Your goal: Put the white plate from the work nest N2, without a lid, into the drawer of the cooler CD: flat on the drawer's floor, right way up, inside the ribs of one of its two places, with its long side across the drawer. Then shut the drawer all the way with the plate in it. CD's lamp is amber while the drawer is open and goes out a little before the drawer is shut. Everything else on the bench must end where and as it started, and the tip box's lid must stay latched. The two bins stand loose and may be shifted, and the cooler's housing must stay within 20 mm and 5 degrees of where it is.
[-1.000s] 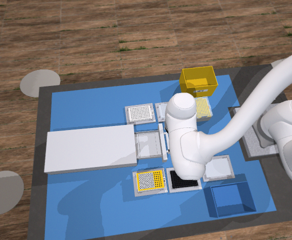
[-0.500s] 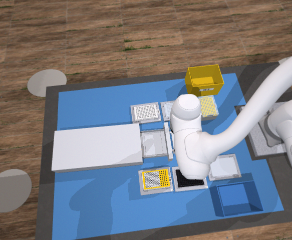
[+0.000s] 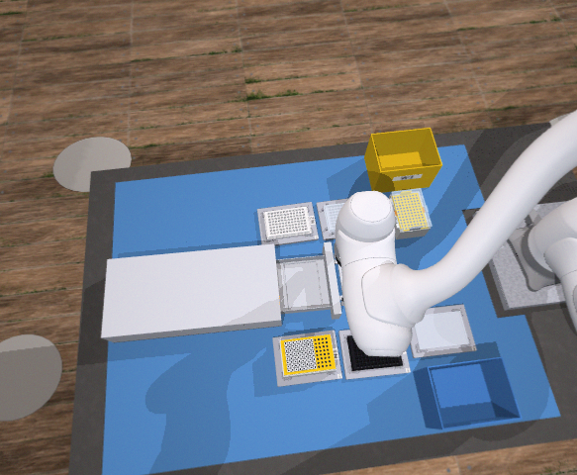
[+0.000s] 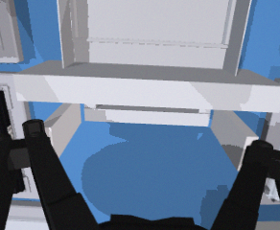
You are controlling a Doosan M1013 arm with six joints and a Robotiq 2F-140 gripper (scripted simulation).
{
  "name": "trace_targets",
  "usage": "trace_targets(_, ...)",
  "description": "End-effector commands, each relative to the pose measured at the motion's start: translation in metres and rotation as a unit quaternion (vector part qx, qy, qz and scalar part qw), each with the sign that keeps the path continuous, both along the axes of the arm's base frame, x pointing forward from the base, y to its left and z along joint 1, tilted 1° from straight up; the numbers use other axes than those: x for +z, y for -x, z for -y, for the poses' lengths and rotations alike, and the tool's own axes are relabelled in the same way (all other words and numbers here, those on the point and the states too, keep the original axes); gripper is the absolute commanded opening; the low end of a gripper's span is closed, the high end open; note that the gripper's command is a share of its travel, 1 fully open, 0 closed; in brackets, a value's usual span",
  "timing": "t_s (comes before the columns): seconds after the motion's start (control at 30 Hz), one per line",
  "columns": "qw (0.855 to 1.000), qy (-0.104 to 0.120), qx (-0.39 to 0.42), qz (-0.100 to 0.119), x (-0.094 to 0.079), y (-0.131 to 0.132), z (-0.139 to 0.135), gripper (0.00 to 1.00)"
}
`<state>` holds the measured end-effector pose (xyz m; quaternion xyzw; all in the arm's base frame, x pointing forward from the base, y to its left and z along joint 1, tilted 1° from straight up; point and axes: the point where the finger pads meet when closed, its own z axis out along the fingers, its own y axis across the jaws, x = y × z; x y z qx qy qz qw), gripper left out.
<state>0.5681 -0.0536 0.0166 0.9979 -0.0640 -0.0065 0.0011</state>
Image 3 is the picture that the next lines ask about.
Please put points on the yellow open-top bin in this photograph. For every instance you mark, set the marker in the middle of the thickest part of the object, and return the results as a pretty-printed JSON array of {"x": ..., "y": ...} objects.
[{"x": 402, "y": 160}]

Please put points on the blue bench mat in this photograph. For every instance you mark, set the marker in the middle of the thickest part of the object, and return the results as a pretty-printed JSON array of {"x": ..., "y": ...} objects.
[{"x": 196, "y": 400}]

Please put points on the black multi-well plate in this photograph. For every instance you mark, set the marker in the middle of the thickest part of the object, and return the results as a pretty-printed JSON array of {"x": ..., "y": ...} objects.
[{"x": 360, "y": 361}]

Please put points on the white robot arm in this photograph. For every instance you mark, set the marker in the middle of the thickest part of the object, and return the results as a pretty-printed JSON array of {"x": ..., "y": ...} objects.
[{"x": 383, "y": 300}]

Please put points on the blue open-top bin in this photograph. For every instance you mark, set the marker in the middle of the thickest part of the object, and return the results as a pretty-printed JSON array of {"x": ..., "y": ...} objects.
[{"x": 466, "y": 391}]

